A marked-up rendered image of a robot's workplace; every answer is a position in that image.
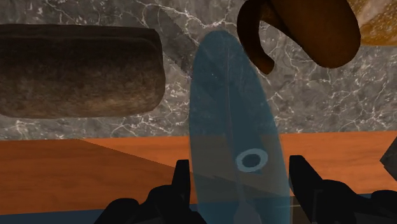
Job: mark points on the orange speckled round object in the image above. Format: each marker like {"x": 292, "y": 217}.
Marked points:
{"x": 380, "y": 20}

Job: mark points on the dark grey angular object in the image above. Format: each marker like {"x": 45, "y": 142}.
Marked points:
{"x": 390, "y": 161}

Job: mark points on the dark brown bread loaf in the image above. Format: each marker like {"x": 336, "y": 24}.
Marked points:
{"x": 77, "y": 71}

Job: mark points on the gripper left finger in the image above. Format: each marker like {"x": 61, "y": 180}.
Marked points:
{"x": 173, "y": 198}

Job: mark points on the blue translucent bottle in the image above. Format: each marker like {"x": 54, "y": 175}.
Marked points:
{"x": 231, "y": 118}

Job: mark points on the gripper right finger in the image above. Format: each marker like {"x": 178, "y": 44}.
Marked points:
{"x": 322, "y": 198}

